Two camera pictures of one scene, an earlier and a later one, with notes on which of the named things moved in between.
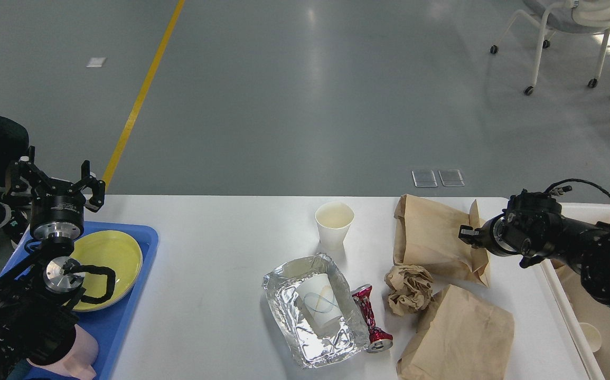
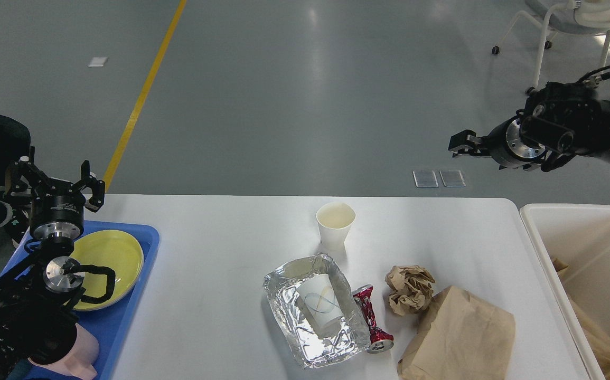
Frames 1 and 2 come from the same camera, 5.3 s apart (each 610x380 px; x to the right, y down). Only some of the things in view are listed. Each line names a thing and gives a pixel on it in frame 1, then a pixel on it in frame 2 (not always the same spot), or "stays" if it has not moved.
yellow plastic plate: (112, 249) stays
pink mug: (76, 362) stays
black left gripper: (57, 206) stays
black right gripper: (496, 235) -> (505, 145)
